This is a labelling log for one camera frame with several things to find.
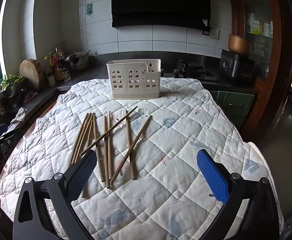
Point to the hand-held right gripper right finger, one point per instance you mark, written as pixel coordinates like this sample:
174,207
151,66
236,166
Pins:
211,175

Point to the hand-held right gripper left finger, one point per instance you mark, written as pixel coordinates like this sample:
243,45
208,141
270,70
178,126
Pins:
83,175

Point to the pile of wooden chopsticks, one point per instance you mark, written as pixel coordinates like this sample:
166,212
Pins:
107,155

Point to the white plastic utensil holder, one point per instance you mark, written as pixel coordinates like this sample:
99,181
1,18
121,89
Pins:
118,90

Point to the pink scrubber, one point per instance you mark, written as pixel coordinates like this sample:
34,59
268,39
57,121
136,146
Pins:
2,111

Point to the white checked rag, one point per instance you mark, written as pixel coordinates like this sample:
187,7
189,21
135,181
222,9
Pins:
19,115

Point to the small metal pot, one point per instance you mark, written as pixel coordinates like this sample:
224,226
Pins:
16,101

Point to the metal bowl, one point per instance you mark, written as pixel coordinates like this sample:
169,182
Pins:
11,93

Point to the pink cloth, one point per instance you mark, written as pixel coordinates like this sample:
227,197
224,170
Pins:
31,96

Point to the white quilted blanket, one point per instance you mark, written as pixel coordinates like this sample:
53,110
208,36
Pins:
173,142

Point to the green leafy vegetables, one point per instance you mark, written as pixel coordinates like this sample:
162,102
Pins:
11,80

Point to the round wooden cutting board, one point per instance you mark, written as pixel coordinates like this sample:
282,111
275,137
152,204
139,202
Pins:
31,72

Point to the green cabinet drawers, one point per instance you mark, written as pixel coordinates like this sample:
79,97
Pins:
233,102

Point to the group of condiment bottles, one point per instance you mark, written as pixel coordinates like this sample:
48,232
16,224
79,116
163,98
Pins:
59,70

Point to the black gas stove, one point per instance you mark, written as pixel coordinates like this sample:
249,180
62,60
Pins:
191,68

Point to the metal pot with lid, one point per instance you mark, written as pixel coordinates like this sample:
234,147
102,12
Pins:
81,62

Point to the black rice cooker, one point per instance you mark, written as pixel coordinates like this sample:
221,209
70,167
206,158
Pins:
233,65

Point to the copper inner pot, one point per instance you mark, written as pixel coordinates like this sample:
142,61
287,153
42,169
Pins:
238,45

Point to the wooden glass door cabinet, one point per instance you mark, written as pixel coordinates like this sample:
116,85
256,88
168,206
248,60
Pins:
276,55

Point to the white green box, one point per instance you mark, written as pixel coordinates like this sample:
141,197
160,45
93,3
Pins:
253,27

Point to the black range hood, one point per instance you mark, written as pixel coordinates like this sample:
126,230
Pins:
161,2

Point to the white wall socket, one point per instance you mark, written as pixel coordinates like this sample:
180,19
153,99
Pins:
214,33

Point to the black wall plug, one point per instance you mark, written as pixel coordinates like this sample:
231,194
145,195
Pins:
205,32

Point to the green wall hook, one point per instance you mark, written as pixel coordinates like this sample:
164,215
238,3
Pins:
89,7

